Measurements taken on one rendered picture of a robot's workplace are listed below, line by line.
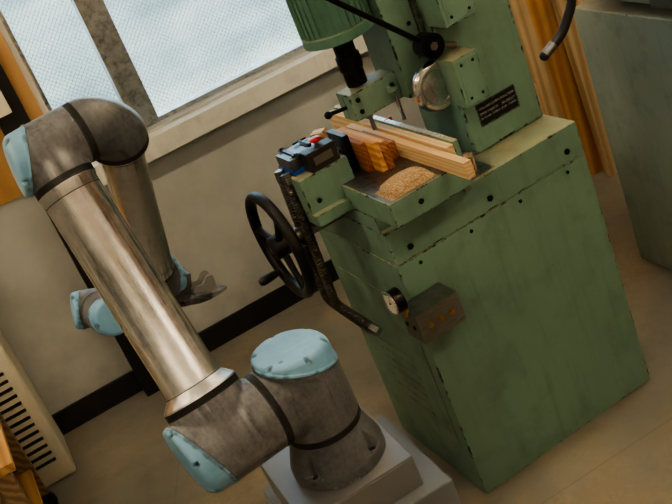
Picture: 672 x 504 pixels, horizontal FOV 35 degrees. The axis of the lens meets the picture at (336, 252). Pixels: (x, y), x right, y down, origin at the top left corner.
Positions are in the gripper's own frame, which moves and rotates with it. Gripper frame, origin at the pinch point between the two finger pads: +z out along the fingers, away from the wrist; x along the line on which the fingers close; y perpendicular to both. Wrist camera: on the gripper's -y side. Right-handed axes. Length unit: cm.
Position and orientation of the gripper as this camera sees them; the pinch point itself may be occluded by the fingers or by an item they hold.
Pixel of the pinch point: (221, 290)
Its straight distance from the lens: 264.5
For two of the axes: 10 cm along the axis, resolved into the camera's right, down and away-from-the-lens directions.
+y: -0.4, -9.5, -3.0
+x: -4.4, -2.5, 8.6
